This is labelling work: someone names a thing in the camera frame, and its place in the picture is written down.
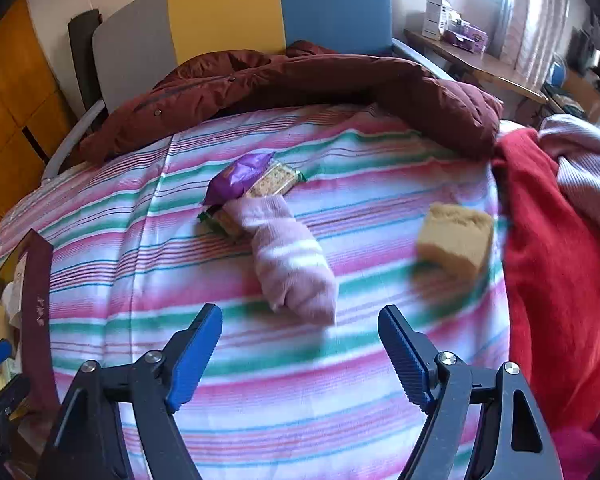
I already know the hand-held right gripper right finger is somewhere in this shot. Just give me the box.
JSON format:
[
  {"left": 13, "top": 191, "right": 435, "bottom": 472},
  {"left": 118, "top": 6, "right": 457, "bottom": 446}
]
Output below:
[{"left": 377, "top": 304, "right": 566, "bottom": 480}]

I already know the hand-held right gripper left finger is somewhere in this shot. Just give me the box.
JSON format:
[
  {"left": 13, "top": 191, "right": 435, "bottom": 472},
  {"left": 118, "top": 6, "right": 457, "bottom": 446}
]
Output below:
[{"left": 35, "top": 302, "right": 224, "bottom": 480}]

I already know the maroon storage box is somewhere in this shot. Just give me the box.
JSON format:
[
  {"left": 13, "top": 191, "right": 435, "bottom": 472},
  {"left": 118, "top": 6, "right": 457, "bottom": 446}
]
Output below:
[{"left": 0, "top": 229, "right": 61, "bottom": 421}]

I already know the pink striped sock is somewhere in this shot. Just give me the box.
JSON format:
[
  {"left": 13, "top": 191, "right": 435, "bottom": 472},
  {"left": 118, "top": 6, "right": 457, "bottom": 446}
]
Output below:
[{"left": 228, "top": 195, "right": 339, "bottom": 325}]

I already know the purple snack packet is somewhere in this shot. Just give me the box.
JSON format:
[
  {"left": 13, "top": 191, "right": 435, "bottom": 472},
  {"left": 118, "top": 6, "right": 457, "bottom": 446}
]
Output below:
[{"left": 202, "top": 151, "right": 277, "bottom": 207}]

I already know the striped bed sheet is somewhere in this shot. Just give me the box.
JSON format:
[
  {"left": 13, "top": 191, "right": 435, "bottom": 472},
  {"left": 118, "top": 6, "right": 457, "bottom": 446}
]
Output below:
[{"left": 0, "top": 102, "right": 513, "bottom": 480}]

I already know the large yellow sponge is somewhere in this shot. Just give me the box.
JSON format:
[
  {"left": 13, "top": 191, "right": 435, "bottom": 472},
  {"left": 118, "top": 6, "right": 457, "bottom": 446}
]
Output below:
[{"left": 416, "top": 202, "right": 496, "bottom": 281}]

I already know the red blanket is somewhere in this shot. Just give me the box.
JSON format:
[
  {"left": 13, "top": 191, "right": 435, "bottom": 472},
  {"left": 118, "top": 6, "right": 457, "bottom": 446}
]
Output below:
[{"left": 490, "top": 127, "right": 600, "bottom": 431}]

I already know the clear cracker packet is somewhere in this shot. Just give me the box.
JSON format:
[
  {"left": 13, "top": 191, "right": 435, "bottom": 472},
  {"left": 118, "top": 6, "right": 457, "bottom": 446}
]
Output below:
[{"left": 197, "top": 161, "right": 307, "bottom": 239}]

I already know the magenta cloth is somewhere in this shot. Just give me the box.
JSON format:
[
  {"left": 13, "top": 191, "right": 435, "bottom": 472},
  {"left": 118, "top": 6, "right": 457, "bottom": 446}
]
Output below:
[{"left": 550, "top": 390, "right": 600, "bottom": 480}]

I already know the orange wooden wardrobe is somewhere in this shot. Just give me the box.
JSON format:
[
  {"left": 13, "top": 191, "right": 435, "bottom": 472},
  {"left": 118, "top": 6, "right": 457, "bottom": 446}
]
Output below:
[{"left": 0, "top": 0, "right": 78, "bottom": 256}]

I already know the pink ribbed sweater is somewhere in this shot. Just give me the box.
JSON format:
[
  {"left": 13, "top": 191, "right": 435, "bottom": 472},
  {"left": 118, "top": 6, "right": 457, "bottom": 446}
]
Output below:
[{"left": 537, "top": 114, "right": 600, "bottom": 246}]

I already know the maroon padded jacket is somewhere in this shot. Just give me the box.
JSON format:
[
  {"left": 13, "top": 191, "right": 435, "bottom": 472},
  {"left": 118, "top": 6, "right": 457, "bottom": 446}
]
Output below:
[{"left": 77, "top": 40, "right": 504, "bottom": 165}]

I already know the wooden desk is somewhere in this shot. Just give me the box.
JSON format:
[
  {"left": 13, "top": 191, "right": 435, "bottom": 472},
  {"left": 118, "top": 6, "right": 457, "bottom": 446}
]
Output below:
[{"left": 404, "top": 28, "right": 548, "bottom": 106}]

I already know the dark green cloth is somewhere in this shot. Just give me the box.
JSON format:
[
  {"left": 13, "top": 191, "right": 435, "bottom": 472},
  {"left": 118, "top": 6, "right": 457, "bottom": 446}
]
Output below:
[{"left": 545, "top": 85, "right": 588, "bottom": 116}]

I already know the dark brown board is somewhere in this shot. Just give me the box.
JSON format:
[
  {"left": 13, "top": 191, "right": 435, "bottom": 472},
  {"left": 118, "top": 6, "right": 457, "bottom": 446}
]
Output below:
[{"left": 68, "top": 9, "right": 106, "bottom": 116}]

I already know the purple box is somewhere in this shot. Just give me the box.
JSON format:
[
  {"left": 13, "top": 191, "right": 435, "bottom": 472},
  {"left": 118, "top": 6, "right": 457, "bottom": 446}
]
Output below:
[
  {"left": 442, "top": 29, "right": 473, "bottom": 52},
  {"left": 460, "top": 27, "right": 488, "bottom": 55}
]

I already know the grey yellow blue armchair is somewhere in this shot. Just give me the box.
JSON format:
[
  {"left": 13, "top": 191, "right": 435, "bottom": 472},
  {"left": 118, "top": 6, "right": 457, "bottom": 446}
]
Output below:
[{"left": 41, "top": 0, "right": 456, "bottom": 183}]

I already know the tall white box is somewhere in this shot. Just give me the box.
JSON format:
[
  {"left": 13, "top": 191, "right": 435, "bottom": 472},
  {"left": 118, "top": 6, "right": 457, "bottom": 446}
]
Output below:
[{"left": 422, "top": 0, "right": 446, "bottom": 41}]

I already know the black equipment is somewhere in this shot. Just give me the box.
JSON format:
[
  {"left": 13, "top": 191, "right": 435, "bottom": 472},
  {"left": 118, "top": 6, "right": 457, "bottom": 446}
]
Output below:
[{"left": 567, "top": 25, "right": 600, "bottom": 72}]

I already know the pink striped curtain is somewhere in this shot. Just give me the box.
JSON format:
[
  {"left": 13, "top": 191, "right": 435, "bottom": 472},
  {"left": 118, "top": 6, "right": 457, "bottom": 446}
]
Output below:
[{"left": 500, "top": 0, "right": 573, "bottom": 76}]

